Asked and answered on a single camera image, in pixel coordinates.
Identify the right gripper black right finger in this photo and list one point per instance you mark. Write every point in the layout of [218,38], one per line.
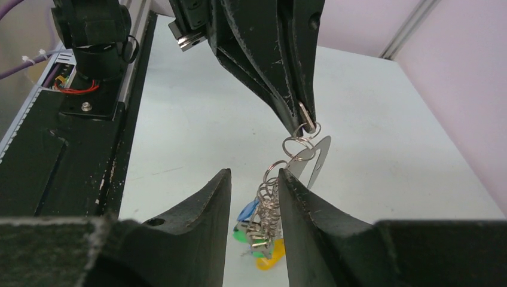
[328,247]

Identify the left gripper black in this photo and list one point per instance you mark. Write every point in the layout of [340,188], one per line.
[245,38]

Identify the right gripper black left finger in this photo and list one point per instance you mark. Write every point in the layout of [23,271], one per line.
[183,246]

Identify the yellow key tag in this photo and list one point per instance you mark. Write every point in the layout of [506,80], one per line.
[278,252]

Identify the green key tag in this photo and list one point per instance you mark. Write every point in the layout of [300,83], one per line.
[240,236]
[257,254]

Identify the blue key tag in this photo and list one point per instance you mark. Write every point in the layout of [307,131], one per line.
[248,210]

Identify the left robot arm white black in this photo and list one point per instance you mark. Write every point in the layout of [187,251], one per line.
[269,46]

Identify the left controller board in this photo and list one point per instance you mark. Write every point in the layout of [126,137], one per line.
[60,71]

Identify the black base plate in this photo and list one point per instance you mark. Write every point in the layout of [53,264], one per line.
[60,165]

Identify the left aluminium frame post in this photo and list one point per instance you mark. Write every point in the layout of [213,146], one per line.
[410,25]

